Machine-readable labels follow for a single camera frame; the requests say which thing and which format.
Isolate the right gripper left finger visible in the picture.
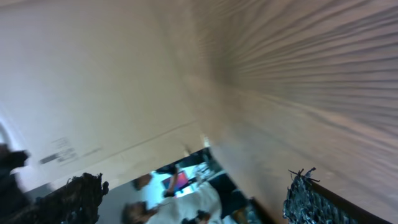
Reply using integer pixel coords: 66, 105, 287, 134
1, 173, 109, 224

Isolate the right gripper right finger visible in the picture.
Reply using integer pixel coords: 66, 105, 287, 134
283, 168, 391, 224

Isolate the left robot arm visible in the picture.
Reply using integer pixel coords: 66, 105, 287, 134
1, 143, 30, 218

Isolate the person with dark hair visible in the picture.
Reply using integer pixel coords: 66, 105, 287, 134
131, 173, 152, 191

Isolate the person in white shirt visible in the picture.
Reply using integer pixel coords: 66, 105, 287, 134
121, 182, 222, 224

